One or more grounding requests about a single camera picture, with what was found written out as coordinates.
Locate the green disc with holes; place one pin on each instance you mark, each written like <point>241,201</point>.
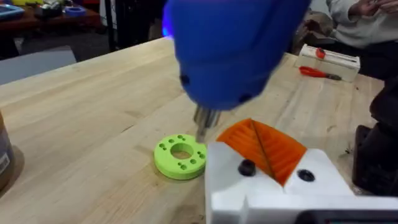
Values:
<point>169,161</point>

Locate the person's hand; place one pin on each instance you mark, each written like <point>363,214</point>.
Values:
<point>362,7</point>
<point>388,4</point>

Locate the blue tray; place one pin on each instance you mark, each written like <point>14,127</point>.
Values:
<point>9,12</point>

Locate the white box with red part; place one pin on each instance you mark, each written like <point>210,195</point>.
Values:
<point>335,63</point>

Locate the dark wooden side table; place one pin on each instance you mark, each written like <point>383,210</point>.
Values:
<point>46,22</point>

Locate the white orange left gripper right finger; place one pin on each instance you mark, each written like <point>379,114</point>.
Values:
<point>317,174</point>

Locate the brown toy tub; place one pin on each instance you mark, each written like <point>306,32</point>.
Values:
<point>4,161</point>

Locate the grey board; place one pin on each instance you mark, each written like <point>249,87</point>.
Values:
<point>34,63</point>

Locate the blue electric screwdriver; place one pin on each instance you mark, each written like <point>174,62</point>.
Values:
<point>230,53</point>

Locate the person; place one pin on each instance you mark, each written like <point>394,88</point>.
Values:
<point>360,28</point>

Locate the white orange left gripper left finger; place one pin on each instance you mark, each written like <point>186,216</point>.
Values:
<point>227,174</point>

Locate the blue tape roll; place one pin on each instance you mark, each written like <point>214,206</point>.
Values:
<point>75,11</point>

